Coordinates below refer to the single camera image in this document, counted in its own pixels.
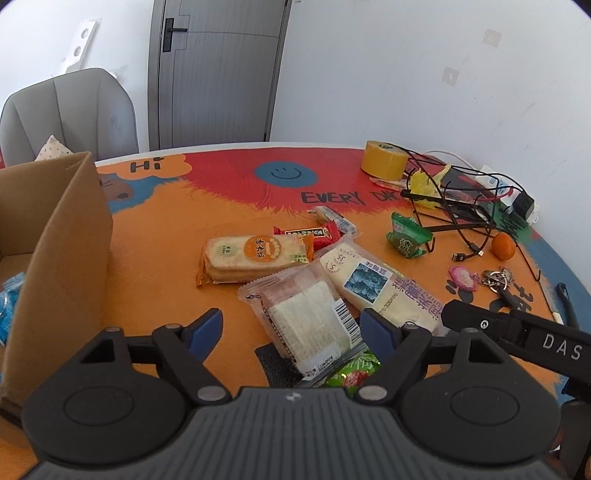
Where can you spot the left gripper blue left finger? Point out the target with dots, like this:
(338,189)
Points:
(202,335)

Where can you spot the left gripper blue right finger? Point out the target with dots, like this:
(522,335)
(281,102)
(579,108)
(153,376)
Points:
(381,336)

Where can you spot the white purple bread packet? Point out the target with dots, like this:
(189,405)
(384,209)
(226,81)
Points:
(367,282)

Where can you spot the green blue candy packet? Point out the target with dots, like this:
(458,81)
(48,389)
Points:
(351,375)

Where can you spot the white sandwich cake packet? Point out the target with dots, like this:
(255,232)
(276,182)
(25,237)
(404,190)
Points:
(308,321)

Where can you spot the orange cracker packet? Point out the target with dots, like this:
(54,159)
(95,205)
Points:
(243,259)

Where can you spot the red candy bar packet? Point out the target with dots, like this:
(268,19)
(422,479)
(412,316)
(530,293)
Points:
(322,236)

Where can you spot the small clear candy bar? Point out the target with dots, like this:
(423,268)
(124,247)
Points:
(324,214)

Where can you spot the blue snack packet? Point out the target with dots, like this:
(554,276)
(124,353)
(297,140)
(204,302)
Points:
(9,295)

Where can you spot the black peeler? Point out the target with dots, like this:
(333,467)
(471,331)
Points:
(563,295)

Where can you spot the key bunch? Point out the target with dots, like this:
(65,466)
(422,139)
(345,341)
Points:
(498,281)

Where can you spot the orange tangerine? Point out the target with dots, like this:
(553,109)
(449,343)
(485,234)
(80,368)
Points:
(503,246)

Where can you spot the colourful cartoon table mat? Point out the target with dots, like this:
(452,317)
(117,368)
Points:
(130,355)

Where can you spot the black charger plug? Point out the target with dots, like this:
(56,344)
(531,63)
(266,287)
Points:
(524,205)

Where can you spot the white power strip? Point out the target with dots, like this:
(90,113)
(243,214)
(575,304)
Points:
(504,189)

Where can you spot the yellow tape roll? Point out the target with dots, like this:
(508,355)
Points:
(384,160)

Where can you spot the brown cardboard box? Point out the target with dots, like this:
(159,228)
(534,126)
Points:
(55,230)

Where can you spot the dotted beige cushion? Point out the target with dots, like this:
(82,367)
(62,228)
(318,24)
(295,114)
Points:
(52,149)

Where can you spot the grey upholstered chair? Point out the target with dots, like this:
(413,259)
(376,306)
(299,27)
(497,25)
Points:
(86,111)

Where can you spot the grey door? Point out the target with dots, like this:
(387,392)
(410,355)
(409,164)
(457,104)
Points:
(213,70)

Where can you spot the white handled knife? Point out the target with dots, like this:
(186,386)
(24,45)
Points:
(550,300)

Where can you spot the pink round keychain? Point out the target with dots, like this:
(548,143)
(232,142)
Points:
(464,279)

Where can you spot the white wall bracket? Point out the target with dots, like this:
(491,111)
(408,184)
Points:
(79,46)

